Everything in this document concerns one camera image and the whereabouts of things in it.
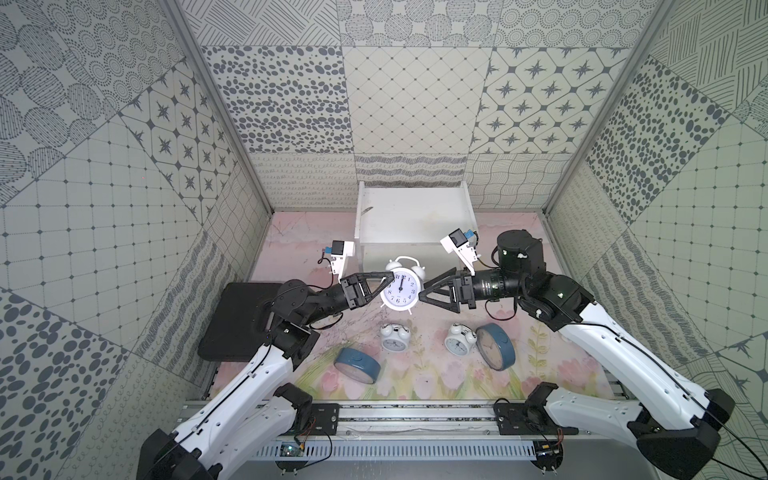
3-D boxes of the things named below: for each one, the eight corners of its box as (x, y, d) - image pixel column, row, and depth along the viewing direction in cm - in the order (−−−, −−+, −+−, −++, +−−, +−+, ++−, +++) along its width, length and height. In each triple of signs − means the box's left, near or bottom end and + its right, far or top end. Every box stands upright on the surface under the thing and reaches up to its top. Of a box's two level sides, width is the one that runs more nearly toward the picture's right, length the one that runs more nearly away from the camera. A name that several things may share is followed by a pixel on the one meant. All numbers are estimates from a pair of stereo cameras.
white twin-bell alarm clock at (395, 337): (381, 353, 87) (380, 340, 79) (381, 337, 90) (380, 323, 83) (409, 353, 87) (410, 340, 79) (408, 337, 90) (410, 323, 83)
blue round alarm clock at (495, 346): (493, 377, 83) (507, 363, 73) (471, 340, 90) (480, 323, 80) (507, 369, 84) (522, 355, 75) (484, 334, 91) (495, 316, 81)
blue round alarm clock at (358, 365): (339, 373, 83) (332, 359, 74) (348, 357, 86) (342, 342, 77) (373, 390, 81) (370, 378, 71) (380, 373, 84) (378, 359, 74)
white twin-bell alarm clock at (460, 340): (441, 344, 88) (445, 333, 81) (453, 331, 91) (458, 318, 84) (460, 362, 85) (466, 351, 78) (472, 347, 88) (478, 336, 81)
